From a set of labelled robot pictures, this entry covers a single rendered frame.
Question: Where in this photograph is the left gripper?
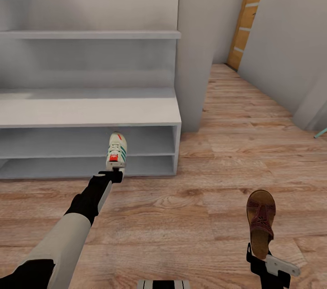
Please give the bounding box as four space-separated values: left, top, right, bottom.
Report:
100 171 123 184

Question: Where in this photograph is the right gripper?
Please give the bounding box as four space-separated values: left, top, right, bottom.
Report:
246 242 291 289

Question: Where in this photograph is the sandal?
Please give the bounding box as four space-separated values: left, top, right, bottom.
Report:
247 189 276 260

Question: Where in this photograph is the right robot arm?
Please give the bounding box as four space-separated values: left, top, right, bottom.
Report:
246 242 301 289

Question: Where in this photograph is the gym shoe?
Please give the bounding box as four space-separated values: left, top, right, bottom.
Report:
106 131 127 177

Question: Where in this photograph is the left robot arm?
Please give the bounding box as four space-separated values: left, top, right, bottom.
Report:
0 162 127 289

